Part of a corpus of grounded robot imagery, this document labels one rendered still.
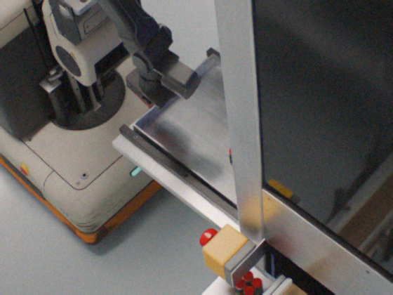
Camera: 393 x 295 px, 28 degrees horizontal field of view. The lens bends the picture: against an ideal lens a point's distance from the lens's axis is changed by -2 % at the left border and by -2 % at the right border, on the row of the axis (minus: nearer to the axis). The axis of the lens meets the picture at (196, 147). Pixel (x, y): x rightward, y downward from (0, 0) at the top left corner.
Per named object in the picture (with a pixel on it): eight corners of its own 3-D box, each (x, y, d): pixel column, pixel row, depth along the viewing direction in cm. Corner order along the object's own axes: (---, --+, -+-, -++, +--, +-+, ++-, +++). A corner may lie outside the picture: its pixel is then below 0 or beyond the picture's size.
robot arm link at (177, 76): (157, 20, 156) (130, 53, 154) (205, 50, 154) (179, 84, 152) (161, 46, 167) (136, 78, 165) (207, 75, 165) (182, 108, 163)
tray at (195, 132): (328, 140, 176) (329, 131, 173) (248, 221, 167) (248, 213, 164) (214, 62, 191) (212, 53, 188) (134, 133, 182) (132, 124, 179)
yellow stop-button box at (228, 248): (257, 261, 153) (257, 244, 147) (232, 287, 150) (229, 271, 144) (228, 238, 156) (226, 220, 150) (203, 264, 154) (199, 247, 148)
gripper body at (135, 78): (158, 112, 170) (160, 93, 163) (124, 81, 172) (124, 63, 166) (180, 93, 172) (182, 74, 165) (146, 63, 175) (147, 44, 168)
